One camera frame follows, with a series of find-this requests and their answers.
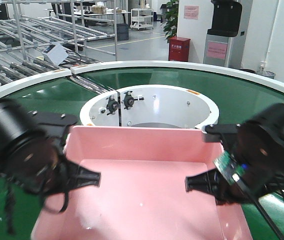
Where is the metal roller rack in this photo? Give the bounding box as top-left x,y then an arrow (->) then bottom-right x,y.
0,0 -> 119,95

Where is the black and grey water dispenser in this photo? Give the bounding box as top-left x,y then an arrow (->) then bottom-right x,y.
203,0 -> 242,67

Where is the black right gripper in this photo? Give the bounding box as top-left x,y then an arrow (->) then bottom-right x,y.
184,103 -> 284,201

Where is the white control box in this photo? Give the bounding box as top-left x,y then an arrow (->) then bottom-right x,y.
41,43 -> 68,66

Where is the dark plastic crate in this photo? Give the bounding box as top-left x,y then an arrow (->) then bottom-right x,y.
116,23 -> 129,41

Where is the white outer conveyor rim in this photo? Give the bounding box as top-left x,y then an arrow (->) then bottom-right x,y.
0,60 -> 284,98

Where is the white inner conveyor ring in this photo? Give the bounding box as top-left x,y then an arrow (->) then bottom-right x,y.
79,84 -> 220,131

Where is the white utility cart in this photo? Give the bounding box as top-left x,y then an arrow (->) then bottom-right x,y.
130,8 -> 154,31

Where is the pink plastic bin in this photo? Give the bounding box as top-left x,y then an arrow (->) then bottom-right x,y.
31,126 -> 252,240

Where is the red fire extinguisher box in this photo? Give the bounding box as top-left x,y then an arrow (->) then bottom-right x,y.
168,36 -> 191,62

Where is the green circuit board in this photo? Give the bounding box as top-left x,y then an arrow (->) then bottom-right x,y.
213,151 -> 246,185

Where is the wire waste basket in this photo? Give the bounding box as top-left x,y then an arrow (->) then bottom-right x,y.
256,70 -> 276,79

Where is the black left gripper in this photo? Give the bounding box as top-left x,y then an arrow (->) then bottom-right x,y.
0,99 -> 101,194

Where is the green potted plant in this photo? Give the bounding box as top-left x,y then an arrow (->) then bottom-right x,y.
160,0 -> 179,42

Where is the pink wall notice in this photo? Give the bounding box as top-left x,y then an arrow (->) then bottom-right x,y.
183,5 -> 199,20

